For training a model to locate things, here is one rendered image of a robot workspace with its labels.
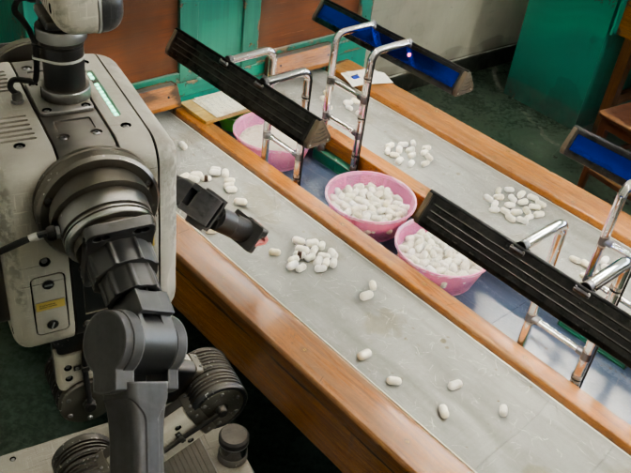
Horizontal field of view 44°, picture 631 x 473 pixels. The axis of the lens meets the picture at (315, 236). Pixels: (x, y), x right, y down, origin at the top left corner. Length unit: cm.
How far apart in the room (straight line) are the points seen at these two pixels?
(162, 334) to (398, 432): 78
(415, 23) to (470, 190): 224
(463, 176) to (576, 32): 221
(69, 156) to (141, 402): 32
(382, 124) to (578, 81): 209
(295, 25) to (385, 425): 165
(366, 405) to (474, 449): 23
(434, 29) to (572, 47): 77
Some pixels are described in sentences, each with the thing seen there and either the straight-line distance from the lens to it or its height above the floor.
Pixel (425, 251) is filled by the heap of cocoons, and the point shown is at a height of 75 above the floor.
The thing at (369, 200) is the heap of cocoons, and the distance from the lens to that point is 232.
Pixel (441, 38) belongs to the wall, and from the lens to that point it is 481.
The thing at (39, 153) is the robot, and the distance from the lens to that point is 108.
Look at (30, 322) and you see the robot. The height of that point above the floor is 119.
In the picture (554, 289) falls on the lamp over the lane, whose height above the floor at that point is 108.
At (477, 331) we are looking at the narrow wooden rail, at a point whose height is 76.
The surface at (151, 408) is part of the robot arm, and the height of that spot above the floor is 127.
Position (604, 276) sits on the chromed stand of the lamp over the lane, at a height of 112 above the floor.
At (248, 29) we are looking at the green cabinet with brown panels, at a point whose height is 97.
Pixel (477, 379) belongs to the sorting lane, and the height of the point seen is 74.
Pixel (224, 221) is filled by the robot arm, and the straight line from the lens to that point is 174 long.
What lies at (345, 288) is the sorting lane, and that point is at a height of 74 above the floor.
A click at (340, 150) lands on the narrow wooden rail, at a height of 74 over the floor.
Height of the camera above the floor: 200
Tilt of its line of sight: 36 degrees down
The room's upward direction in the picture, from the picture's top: 8 degrees clockwise
